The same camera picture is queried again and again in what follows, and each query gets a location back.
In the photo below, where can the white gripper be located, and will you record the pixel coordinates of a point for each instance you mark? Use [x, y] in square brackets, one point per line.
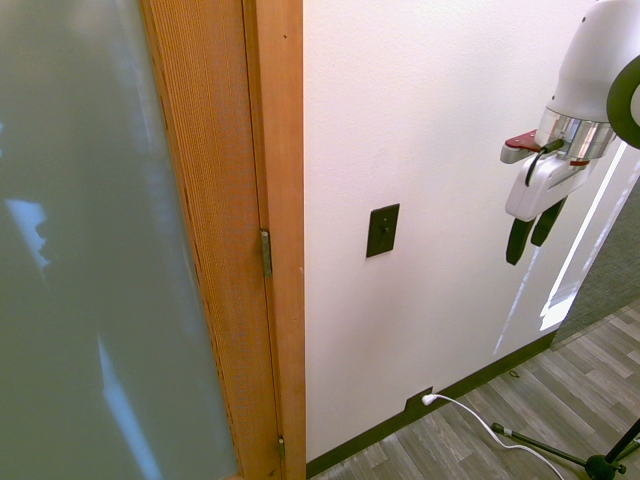
[537, 187]

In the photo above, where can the black baseboard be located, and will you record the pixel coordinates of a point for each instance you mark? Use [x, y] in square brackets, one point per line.
[430, 395]

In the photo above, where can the metal door hinge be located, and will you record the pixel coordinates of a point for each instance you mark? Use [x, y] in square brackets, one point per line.
[281, 446]
[265, 253]

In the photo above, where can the wooden door with frosted glass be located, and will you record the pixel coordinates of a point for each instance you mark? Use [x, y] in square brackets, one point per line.
[115, 240]

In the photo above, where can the red and silver wrist camera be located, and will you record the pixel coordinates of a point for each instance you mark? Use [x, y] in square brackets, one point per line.
[522, 147]

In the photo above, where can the black wall light switch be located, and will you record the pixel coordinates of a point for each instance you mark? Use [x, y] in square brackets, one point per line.
[382, 230]

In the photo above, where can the black wall outlet plate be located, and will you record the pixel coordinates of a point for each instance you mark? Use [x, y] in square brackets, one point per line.
[419, 398]

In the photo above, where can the black camera tripod stand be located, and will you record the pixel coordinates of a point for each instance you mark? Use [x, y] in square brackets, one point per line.
[585, 445]

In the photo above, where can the wooden door frame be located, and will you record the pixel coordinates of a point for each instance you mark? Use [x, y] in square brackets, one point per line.
[282, 235]

